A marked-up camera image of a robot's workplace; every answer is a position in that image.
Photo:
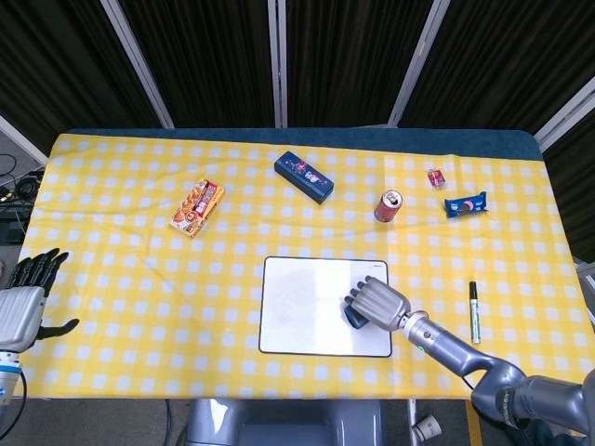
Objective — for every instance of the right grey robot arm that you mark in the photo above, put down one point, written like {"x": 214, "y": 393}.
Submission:
{"x": 465, "y": 348}

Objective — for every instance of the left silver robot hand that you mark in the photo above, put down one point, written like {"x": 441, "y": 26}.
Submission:
{"x": 21, "y": 311}

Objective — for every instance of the red drink can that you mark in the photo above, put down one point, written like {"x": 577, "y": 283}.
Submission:
{"x": 388, "y": 210}

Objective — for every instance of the small red candy packet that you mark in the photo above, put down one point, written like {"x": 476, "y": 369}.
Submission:
{"x": 436, "y": 177}

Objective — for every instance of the grey robot torso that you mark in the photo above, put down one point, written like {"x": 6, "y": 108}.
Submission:
{"x": 279, "y": 423}

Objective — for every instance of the blue cookie packet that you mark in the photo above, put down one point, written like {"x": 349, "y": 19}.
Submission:
{"x": 465, "y": 205}

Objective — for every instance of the white paper cup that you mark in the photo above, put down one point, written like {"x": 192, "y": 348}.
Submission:
{"x": 427, "y": 429}

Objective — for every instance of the dark blue pencil box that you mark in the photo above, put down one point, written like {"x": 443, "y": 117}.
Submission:
{"x": 302, "y": 176}

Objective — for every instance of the whiteboard eraser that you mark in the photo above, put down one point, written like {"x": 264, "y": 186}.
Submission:
{"x": 355, "y": 321}

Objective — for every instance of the white table leg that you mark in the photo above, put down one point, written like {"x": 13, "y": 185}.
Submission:
{"x": 411, "y": 423}

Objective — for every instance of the small black-framed whiteboard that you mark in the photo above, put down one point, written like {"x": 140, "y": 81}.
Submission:
{"x": 302, "y": 306}

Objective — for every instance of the dark fabric partition panel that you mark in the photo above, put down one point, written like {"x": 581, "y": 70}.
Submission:
{"x": 506, "y": 60}
{"x": 209, "y": 60}
{"x": 51, "y": 60}
{"x": 353, "y": 60}

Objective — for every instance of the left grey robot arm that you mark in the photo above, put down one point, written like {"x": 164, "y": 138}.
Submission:
{"x": 7, "y": 376}

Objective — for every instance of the yellow white checkered tablecloth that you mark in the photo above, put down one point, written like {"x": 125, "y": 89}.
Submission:
{"x": 116, "y": 279}

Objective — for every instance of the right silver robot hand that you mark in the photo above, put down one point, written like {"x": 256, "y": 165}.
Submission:
{"x": 381, "y": 304}

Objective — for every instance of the yellow snack box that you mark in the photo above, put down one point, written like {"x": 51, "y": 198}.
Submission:
{"x": 197, "y": 209}

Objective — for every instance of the marker pen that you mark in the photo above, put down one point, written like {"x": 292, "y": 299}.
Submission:
{"x": 475, "y": 316}

